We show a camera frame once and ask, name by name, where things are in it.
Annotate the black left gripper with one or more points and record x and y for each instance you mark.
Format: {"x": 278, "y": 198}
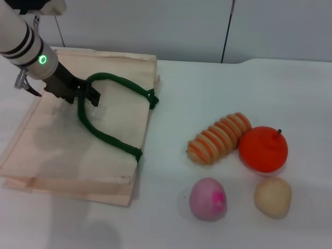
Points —
{"x": 64, "y": 83}

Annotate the beige egg yolk pastry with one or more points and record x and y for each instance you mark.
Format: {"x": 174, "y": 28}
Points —
{"x": 272, "y": 198}

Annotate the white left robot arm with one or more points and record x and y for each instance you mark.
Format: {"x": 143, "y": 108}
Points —
{"x": 23, "y": 39}

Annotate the pink egg-shaped bun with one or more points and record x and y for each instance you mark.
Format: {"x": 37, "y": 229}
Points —
{"x": 205, "y": 199}

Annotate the ridged striped bread roll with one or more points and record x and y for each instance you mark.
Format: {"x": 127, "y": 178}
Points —
{"x": 218, "y": 140}

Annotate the thin black vertical pole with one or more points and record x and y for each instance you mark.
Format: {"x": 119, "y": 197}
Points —
{"x": 228, "y": 31}

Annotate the orange round toy fruit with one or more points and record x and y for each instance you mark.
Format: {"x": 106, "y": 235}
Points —
{"x": 262, "y": 153}

